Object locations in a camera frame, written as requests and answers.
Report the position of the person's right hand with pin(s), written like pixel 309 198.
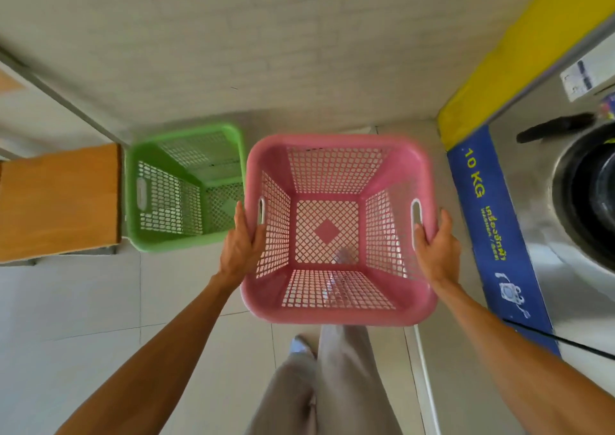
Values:
pixel 442 261

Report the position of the person's left hand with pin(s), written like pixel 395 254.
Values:
pixel 239 254

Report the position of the person's right thumb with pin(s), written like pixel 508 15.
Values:
pixel 446 224

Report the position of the person's left thumb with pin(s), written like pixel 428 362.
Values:
pixel 241 219

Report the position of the pink plastic laundry basket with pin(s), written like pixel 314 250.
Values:
pixel 274 160

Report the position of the person's left forearm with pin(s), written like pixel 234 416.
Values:
pixel 163 353

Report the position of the person's right forearm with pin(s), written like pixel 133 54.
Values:
pixel 519 357

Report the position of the blue sign panel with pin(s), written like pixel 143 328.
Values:
pixel 495 228

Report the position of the silver washing machine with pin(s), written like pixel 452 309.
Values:
pixel 523 180

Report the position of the green plastic laundry basket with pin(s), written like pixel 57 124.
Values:
pixel 144 237

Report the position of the round washing machine door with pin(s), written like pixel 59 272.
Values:
pixel 584 199

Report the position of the light blue shoe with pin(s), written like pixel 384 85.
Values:
pixel 301 346

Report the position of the wooden bench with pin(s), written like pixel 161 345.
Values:
pixel 57 204

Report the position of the grey trousers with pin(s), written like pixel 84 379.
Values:
pixel 346 382

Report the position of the yellow panel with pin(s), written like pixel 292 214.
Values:
pixel 523 50

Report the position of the white label sticker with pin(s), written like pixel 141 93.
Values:
pixel 588 74

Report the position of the grey metal door frame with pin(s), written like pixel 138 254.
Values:
pixel 62 97

